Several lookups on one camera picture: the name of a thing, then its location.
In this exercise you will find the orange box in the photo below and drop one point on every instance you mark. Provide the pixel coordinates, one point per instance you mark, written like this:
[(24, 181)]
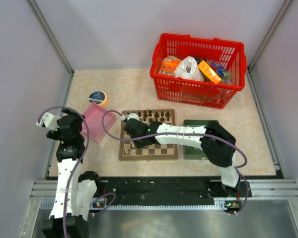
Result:
[(208, 72)]

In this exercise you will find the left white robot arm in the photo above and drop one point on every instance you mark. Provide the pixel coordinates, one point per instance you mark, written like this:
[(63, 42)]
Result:
[(75, 190)]

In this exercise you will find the dark chess pieces group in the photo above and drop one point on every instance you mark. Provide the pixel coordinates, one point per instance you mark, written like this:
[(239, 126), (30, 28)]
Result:
[(148, 116)]

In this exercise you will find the pink open box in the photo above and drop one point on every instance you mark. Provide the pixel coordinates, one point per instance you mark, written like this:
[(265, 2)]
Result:
[(93, 117)]

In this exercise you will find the orange printed carton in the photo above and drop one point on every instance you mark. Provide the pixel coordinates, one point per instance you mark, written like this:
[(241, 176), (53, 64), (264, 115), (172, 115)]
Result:
[(168, 66)]

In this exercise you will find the white plastic bag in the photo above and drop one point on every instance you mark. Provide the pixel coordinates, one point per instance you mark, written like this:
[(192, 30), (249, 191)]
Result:
[(188, 69)]

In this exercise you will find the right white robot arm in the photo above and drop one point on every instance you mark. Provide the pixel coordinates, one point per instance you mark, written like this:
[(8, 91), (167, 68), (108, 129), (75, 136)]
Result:
[(216, 142)]

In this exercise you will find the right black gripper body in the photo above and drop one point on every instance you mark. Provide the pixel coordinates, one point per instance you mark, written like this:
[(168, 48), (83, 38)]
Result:
[(139, 144)]

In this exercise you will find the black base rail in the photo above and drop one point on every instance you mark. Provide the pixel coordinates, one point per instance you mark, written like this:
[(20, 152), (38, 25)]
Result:
[(155, 191)]

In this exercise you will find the blue packaged item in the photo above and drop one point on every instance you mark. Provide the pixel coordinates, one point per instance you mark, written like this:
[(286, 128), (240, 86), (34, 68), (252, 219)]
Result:
[(221, 71)]

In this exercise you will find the yellow tape roll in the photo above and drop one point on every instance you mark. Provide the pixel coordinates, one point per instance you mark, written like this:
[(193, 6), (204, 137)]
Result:
[(98, 97)]

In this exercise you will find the green wooden tray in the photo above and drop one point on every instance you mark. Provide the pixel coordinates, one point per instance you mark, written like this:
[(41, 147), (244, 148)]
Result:
[(192, 153)]

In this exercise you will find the wooden chess board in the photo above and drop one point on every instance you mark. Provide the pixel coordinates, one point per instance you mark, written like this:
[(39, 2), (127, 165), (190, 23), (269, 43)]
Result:
[(152, 152)]

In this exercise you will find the red plastic basket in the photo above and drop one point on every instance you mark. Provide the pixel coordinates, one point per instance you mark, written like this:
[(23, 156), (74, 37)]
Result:
[(229, 54)]

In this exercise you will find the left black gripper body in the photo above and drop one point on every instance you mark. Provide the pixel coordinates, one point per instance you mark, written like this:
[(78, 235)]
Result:
[(55, 134)]

